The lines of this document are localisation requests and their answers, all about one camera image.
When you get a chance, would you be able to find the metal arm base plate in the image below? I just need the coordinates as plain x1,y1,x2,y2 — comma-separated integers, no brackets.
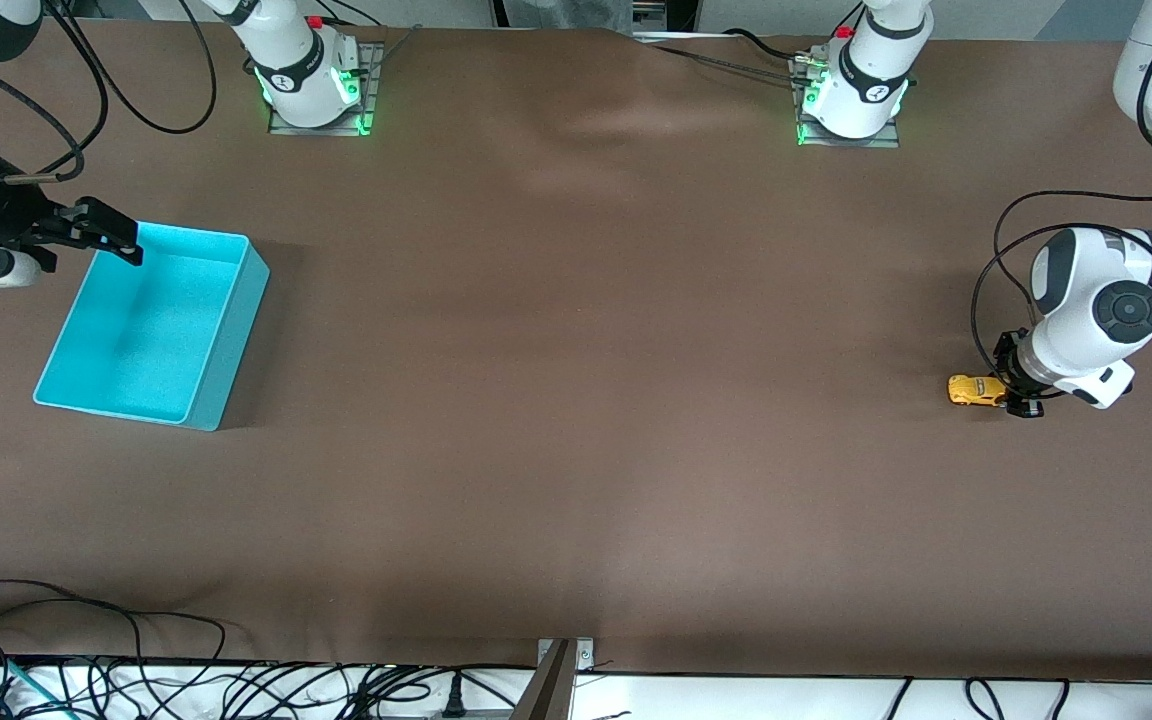
791,55,902,149
268,42,384,137

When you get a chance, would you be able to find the black looping arm cable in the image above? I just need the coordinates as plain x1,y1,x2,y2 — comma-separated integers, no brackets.
41,0,219,136

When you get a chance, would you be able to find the brown table cover mat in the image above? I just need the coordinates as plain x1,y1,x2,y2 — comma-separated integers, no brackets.
0,18,1152,683

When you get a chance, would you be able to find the grey power strip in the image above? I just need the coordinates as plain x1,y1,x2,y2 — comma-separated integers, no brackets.
376,706,517,720

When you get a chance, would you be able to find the black base cable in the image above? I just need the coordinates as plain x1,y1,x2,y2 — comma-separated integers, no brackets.
721,28,817,61
651,44,802,83

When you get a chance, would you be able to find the turquoise plastic bin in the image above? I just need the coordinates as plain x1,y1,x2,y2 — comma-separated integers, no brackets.
33,222,271,433

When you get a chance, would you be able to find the silver bracket plate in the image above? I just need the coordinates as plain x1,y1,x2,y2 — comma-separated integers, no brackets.
537,637,596,673

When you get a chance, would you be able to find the grey base cable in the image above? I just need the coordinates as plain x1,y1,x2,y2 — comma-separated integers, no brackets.
366,25,423,76

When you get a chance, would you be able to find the yellow beetle toy car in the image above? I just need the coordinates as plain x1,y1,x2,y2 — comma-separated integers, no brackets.
947,374,1009,407

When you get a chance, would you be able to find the grey metal mount post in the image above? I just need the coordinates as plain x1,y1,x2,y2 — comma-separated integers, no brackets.
509,640,575,720

